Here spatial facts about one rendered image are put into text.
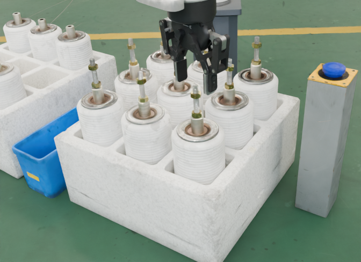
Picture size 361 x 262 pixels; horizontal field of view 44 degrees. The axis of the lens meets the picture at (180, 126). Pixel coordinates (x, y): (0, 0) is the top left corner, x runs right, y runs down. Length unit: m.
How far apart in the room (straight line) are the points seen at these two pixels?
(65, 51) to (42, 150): 0.28
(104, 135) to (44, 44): 0.49
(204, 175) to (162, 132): 0.12
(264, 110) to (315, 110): 0.14
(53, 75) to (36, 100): 0.17
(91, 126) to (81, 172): 0.11
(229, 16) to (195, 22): 0.58
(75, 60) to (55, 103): 0.14
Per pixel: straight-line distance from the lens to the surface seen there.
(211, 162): 0.79
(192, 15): 0.66
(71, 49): 1.24
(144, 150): 0.84
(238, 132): 0.87
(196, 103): 0.76
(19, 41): 1.43
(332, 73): 0.84
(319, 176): 0.94
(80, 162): 0.95
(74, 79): 1.21
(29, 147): 1.12
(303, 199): 0.99
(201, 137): 0.77
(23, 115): 1.14
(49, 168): 1.05
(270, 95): 0.96
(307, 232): 0.97
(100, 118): 0.89
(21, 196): 1.14
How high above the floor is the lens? 0.69
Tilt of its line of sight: 33 degrees down
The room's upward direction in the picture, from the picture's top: 4 degrees counter-clockwise
